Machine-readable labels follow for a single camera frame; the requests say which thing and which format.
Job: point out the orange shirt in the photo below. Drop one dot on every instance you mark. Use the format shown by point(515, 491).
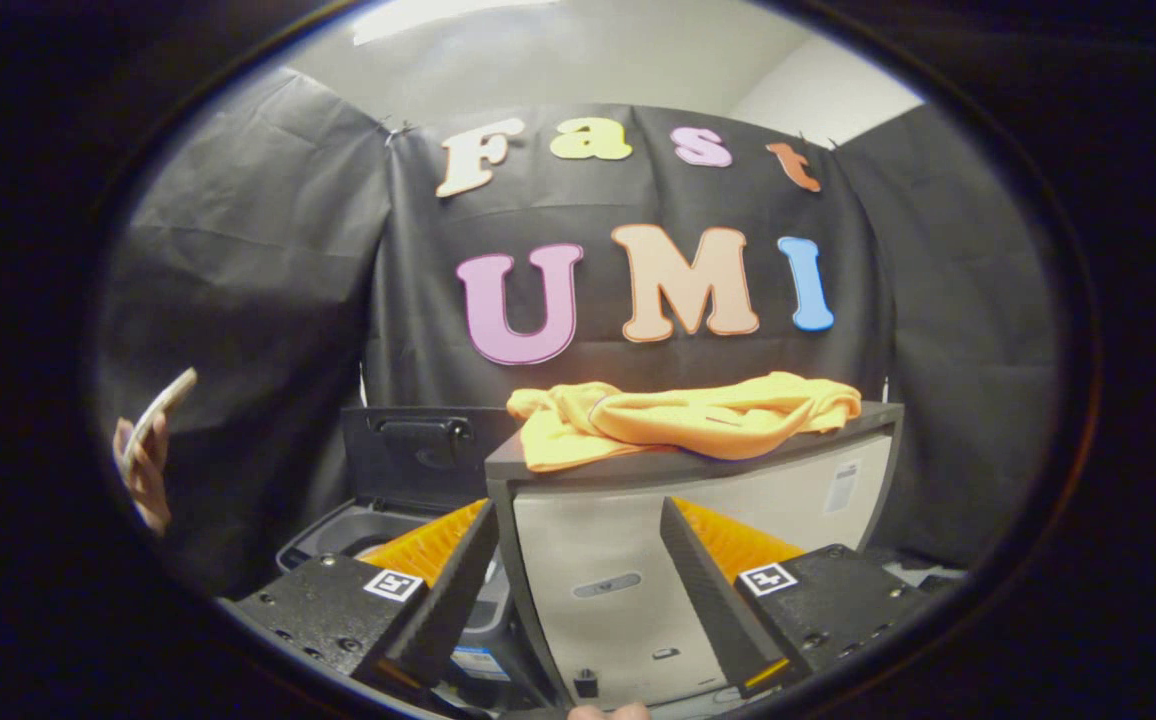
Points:
point(678, 420)

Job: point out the black backdrop cloth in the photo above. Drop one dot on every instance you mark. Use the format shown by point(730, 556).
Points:
point(288, 300)

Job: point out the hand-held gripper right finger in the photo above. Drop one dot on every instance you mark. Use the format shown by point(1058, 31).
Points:
point(713, 600)

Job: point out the grey washing machine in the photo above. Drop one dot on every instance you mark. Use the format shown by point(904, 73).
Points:
point(338, 530)

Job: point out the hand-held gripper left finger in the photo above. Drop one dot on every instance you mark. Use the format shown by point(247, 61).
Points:
point(443, 610)

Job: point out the white cabinet with dark frame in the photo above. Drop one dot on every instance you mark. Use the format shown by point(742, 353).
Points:
point(598, 540)

